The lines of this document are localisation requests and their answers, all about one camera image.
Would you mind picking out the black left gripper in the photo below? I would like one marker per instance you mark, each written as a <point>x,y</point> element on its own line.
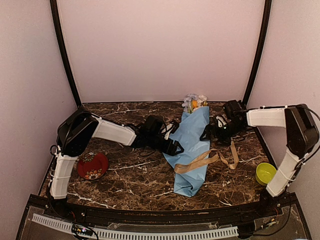
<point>173,148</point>

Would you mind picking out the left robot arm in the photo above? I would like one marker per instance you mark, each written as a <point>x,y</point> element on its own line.
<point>80,130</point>

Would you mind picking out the black right corner post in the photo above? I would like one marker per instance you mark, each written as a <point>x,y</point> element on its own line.
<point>259,51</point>

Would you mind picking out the beige satin ribbon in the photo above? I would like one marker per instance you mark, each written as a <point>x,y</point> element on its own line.
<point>203,160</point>

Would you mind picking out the black left corner post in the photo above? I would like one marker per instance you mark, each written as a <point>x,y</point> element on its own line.
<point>63,52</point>

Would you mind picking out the white slotted cable duct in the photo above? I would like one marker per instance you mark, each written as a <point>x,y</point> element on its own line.
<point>135,234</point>

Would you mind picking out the black corner post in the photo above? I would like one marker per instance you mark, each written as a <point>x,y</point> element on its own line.
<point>63,52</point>
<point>259,51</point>

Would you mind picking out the yellow-green bowl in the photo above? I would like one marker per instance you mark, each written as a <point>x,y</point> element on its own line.
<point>264,173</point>

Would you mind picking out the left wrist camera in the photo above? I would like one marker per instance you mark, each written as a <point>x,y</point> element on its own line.
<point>170,129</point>

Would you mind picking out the black front frame rail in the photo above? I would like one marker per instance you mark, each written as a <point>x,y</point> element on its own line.
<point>244,214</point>

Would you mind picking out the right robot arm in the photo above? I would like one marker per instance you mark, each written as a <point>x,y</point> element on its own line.
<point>293,130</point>

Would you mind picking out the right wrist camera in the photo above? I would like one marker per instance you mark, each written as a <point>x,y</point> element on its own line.
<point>221,121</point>

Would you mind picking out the blue wrapping paper sheet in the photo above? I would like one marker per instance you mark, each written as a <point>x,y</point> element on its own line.
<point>188,135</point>

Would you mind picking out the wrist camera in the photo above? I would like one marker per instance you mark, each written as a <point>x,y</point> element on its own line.
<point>170,129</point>
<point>221,121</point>

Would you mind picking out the red floral plate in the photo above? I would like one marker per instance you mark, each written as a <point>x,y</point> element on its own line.
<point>92,166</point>

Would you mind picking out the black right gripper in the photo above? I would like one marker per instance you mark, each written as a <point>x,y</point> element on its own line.
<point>209,129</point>

